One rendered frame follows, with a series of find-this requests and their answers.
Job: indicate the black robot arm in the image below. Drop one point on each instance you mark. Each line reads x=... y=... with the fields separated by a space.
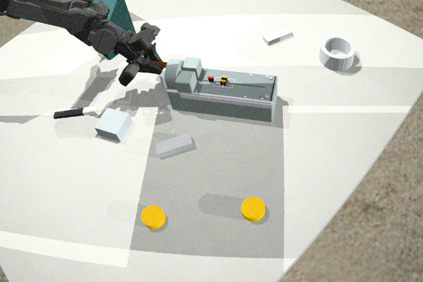
x=83 y=19

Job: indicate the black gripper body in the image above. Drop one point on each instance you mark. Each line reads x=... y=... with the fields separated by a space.
x=134 y=63

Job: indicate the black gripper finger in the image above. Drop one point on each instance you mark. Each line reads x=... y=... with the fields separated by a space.
x=149 y=67
x=153 y=55

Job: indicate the yellow round disc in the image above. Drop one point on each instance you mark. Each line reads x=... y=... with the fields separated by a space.
x=253 y=209
x=153 y=216

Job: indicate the grey hollow cylinder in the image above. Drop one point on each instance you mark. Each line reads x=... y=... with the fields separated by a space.
x=339 y=43

